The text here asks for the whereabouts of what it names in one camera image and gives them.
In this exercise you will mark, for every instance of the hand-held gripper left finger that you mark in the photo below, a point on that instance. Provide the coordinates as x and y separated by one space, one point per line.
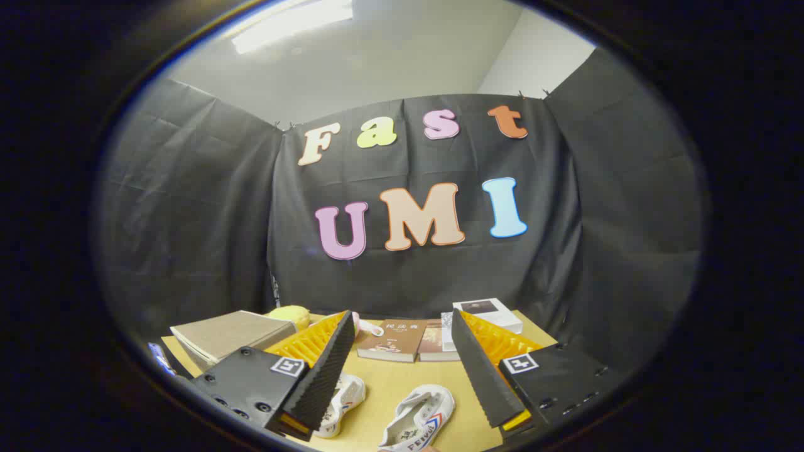
326 370

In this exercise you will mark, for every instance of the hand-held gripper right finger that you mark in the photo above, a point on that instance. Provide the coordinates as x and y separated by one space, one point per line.
480 370

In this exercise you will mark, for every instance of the white canvas shoe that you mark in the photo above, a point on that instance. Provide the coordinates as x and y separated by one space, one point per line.
345 395
421 408

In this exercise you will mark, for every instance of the beige cardboard storage box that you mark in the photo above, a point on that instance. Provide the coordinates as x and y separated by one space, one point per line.
226 336

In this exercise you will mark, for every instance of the dark brown thick book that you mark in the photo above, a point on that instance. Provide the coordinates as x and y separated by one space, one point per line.
433 344

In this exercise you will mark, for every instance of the white book with dark photo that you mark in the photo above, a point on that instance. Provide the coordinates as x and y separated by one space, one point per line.
493 311

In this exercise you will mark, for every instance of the green and pink plush toy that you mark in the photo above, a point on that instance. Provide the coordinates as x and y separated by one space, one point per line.
370 328

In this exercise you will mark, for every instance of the yellow plush toy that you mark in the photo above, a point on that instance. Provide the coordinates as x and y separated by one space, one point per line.
294 316

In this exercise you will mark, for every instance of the brown illustrated book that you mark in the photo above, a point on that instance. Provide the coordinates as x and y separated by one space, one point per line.
392 340

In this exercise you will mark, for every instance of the black backdrop cloth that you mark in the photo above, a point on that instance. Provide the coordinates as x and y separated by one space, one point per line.
188 220

